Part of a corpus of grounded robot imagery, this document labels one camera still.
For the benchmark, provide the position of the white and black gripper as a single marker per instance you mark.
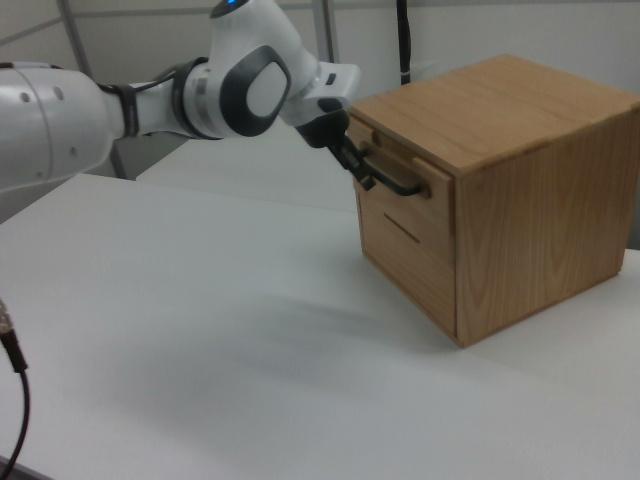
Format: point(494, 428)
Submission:
point(332, 85)

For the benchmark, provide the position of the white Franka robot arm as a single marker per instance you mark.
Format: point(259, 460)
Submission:
point(150, 95)

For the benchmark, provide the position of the wooden drawer with slot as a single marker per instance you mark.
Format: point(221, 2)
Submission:
point(410, 280)

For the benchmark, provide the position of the wooden two-drawer cabinet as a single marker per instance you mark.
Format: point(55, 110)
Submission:
point(540, 210)

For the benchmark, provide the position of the black pole with pale band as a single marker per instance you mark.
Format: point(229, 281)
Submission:
point(404, 45)

